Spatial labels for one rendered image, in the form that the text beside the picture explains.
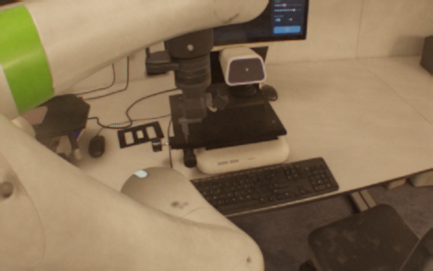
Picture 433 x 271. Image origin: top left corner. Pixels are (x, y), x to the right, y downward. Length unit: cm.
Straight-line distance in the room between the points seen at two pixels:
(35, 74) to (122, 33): 11
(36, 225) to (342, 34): 168
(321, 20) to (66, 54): 146
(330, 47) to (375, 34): 29
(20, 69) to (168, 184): 32
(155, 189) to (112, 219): 29
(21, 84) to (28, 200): 16
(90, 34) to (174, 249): 23
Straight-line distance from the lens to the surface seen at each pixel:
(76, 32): 35
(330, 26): 172
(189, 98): 68
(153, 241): 30
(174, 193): 54
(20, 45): 33
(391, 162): 115
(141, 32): 39
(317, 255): 117
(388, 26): 193
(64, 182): 23
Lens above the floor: 143
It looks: 36 degrees down
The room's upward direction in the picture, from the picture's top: 3 degrees counter-clockwise
